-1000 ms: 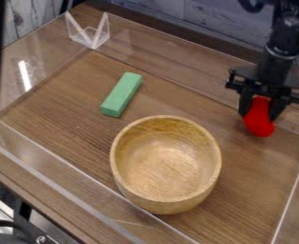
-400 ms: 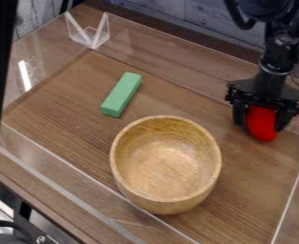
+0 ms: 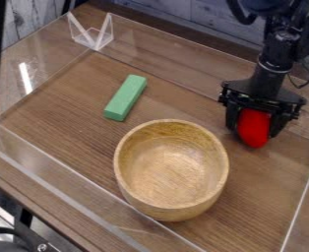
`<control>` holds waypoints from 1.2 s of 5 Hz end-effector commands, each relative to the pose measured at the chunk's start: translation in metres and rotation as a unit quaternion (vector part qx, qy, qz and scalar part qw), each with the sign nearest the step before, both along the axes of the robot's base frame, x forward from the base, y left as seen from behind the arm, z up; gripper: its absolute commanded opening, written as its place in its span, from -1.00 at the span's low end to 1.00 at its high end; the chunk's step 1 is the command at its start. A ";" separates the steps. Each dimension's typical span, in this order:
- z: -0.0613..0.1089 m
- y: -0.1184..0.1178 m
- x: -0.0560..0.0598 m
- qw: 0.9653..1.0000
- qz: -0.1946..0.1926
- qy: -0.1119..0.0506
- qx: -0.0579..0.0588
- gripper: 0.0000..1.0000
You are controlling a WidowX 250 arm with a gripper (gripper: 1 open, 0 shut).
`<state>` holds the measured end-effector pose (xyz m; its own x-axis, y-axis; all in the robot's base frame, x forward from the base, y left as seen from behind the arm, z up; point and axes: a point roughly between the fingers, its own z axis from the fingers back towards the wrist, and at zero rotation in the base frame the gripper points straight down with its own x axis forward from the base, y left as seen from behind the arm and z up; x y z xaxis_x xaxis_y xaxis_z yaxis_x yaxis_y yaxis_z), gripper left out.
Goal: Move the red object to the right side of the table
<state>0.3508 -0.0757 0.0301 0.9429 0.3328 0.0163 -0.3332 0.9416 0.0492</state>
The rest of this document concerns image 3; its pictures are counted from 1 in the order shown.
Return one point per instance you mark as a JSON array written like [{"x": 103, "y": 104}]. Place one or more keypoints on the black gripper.
[{"x": 261, "y": 93}]

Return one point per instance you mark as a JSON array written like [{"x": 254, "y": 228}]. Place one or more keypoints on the red strawberry toy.
[{"x": 254, "y": 127}]

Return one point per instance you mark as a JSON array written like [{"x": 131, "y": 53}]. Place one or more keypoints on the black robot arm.
[{"x": 286, "y": 31}]

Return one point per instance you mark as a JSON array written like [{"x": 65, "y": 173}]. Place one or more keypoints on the wooden bowl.
[{"x": 171, "y": 167}]

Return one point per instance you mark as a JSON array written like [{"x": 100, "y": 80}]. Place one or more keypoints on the green rectangular block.
[{"x": 124, "y": 97}]

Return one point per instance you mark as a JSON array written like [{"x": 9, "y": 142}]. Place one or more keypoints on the black table clamp base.
[{"x": 18, "y": 239}]

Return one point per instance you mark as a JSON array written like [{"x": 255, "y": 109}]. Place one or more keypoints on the clear acrylic corner bracket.
[{"x": 93, "y": 38}]

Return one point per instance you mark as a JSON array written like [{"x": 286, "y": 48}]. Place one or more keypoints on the clear acrylic tray wall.
[{"x": 76, "y": 206}]

